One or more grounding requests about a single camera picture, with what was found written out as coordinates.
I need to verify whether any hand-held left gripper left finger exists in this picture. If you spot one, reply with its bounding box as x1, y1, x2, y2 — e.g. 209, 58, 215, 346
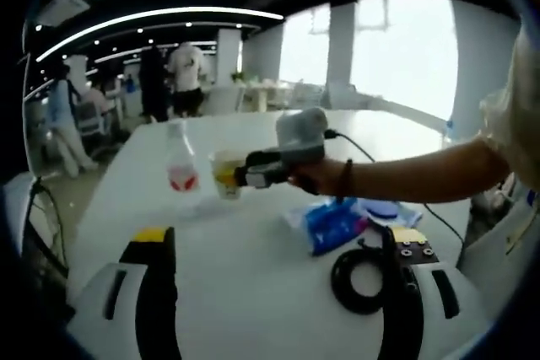
67, 227, 182, 360

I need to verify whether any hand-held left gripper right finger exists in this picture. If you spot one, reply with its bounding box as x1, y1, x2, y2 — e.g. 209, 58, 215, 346
370, 224, 494, 360

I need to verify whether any clear plastic drink cup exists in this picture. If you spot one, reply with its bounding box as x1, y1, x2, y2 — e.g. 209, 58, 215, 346
208, 148, 248, 201

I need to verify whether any clear plastic bottle red label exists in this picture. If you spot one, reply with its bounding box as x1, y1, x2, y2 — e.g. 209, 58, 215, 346
165, 121, 203, 212

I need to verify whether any blue tissue packet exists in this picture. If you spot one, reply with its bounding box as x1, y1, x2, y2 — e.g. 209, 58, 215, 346
282, 199, 368, 256

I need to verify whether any person's right hand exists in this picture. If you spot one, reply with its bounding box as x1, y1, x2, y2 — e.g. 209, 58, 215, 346
289, 157, 351, 197

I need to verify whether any distant white table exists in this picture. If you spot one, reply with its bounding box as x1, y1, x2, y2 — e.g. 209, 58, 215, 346
244, 79, 326, 112

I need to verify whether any curved ceiling light strip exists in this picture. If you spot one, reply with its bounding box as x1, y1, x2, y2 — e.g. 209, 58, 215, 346
35, 6, 284, 62

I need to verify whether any grey office chair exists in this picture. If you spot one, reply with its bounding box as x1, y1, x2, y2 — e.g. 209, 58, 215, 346
78, 100, 106, 136

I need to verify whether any person's cream sleeve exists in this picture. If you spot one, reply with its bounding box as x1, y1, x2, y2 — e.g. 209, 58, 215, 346
480, 18, 540, 192

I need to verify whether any ceiling air conditioner unit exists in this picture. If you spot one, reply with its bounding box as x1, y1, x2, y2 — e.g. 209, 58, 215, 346
35, 0, 92, 26

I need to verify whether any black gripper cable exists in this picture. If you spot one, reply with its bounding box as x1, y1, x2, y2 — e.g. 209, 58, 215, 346
327, 130, 465, 251

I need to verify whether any dark bead bracelet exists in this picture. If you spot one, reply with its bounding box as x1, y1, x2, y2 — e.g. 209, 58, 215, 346
337, 159, 354, 205

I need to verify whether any white monitor with cables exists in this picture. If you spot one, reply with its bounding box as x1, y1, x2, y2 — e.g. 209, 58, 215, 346
3, 174, 68, 277

